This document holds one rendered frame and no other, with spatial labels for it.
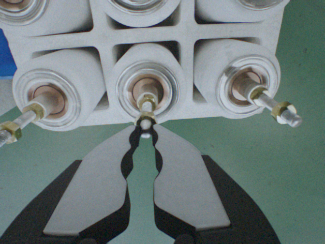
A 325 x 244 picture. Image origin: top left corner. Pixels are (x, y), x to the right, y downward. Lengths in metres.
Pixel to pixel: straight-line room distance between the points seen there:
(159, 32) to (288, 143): 0.57
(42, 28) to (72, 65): 0.05
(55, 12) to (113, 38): 0.08
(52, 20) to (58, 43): 0.08
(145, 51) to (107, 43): 0.09
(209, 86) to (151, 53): 0.08
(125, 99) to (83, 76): 0.06
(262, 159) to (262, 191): 0.17
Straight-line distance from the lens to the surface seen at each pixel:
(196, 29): 0.28
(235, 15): 0.23
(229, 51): 0.23
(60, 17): 0.24
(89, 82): 0.25
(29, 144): 0.67
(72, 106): 0.24
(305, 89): 0.64
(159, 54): 0.21
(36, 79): 0.24
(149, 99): 0.18
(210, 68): 0.23
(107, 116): 0.32
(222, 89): 0.23
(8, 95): 0.56
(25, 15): 0.24
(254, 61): 0.23
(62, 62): 0.24
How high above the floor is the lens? 0.46
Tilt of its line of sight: 61 degrees down
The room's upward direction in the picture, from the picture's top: 174 degrees clockwise
